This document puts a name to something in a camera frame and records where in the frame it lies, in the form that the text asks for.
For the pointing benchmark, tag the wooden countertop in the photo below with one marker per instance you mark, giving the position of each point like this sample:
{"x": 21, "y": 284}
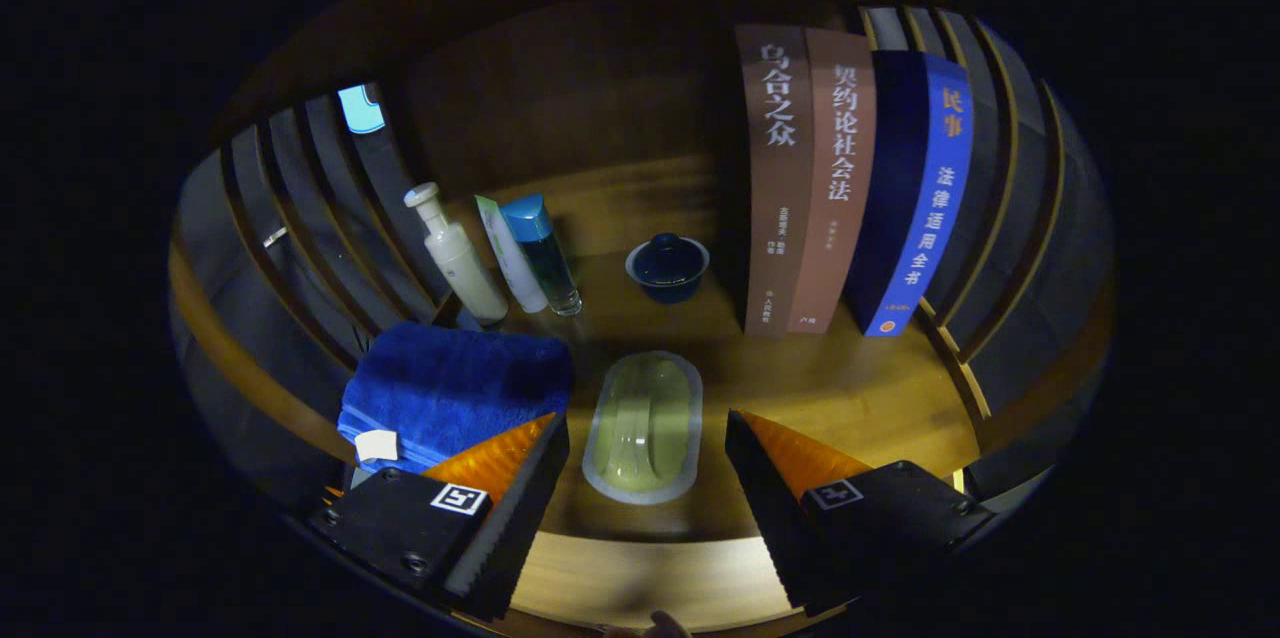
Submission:
{"x": 800, "y": 388}

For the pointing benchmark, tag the blue lidded teacup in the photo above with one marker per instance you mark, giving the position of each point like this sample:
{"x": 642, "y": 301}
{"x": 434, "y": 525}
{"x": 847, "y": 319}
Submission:
{"x": 668, "y": 268}

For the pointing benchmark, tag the white green tube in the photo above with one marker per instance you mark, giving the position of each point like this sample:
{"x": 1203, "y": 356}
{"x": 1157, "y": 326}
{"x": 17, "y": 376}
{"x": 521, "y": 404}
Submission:
{"x": 510, "y": 263}

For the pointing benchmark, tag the white pump bottle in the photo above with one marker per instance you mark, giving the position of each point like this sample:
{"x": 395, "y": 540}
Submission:
{"x": 465, "y": 268}

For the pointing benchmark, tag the silver metal clip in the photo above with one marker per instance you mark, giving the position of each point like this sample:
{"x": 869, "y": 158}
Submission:
{"x": 275, "y": 236}

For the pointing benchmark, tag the dark brown book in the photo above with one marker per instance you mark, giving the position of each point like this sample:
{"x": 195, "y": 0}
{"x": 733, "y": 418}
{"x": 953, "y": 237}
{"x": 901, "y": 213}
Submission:
{"x": 780, "y": 218}

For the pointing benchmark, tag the pale green soap dish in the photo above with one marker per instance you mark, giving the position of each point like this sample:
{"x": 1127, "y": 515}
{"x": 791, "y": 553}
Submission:
{"x": 642, "y": 428}

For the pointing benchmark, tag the blue book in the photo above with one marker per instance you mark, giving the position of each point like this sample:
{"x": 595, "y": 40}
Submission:
{"x": 925, "y": 218}

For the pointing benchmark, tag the wooden cabinet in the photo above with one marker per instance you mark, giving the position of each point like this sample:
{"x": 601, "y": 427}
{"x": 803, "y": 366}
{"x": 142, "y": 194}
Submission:
{"x": 560, "y": 88}

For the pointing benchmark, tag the blue folded towel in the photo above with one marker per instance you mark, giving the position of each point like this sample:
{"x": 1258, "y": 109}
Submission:
{"x": 450, "y": 388}

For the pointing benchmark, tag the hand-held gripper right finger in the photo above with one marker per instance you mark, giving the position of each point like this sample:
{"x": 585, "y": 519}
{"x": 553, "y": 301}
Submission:
{"x": 770, "y": 518}

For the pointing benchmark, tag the teal capped bottle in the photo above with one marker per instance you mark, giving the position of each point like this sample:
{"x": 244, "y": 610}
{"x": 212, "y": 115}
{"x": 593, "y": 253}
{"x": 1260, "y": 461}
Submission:
{"x": 548, "y": 263}

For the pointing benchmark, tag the light brown book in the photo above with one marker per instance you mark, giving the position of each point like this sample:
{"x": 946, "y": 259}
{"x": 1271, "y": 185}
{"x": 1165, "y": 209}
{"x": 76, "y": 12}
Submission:
{"x": 835, "y": 218}

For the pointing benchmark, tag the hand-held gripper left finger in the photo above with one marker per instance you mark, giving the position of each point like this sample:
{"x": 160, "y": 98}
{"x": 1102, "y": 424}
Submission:
{"x": 515, "y": 528}

